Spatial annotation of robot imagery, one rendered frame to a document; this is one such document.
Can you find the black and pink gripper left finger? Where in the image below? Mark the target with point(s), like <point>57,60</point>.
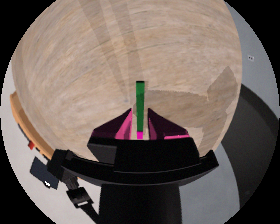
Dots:
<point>119,127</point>

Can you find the small magenta block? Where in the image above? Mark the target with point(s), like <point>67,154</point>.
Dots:
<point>139,134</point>

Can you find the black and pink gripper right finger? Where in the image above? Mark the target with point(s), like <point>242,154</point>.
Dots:
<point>163,128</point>

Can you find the green rod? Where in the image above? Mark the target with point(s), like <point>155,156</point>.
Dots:
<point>140,104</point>

